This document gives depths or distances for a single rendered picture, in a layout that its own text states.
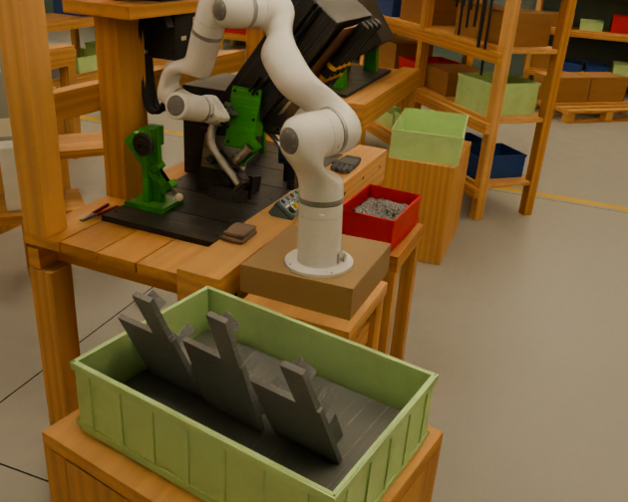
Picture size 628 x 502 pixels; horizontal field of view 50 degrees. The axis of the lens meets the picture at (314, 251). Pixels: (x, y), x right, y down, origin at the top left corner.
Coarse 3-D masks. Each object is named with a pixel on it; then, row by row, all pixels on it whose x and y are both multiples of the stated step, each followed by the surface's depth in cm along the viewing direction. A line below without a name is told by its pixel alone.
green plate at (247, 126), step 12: (240, 96) 232; (252, 96) 231; (240, 108) 233; (252, 108) 231; (240, 120) 234; (252, 120) 232; (228, 132) 236; (240, 132) 234; (252, 132) 232; (228, 144) 236; (240, 144) 235
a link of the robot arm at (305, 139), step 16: (320, 112) 166; (288, 128) 161; (304, 128) 160; (320, 128) 162; (336, 128) 165; (288, 144) 162; (304, 144) 160; (320, 144) 162; (336, 144) 166; (288, 160) 168; (304, 160) 163; (320, 160) 164; (304, 176) 169; (320, 176) 167; (336, 176) 173; (304, 192) 172; (320, 192) 170; (336, 192) 172
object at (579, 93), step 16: (544, 80) 812; (560, 80) 801; (576, 80) 809; (592, 80) 817; (608, 80) 824; (624, 80) 832; (560, 96) 810; (576, 96) 819; (592, 96) 827; (608, 96) 834; (624, 96) 842; (560, 112) 786; (576, 112) 777; (592, 112) 784; (608, 112) 792; (624, 112) 845
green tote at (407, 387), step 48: (192, 336) 164; (240, 336) 163; (288, 336) 154; (336, 336) 147; (96, 384) 131; (384, 384) 144; (432, 384) 134; (96, 432) 136; (144, 432) 128; (192, 432) 119; (384, 432) 119; (192, 480) 124; (240, 480) 116; (288, 480) 109; (384, 480) 126
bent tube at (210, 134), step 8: (224, 104) 231; (232, 112) 230; (208, 128) 235; (216, 128) 235; (208, 136) 235; (208, 144) 235; (216, 152) 235; (216, 160) 235; (224, 160) 235; (224, 168) 234; (232, 176) 233
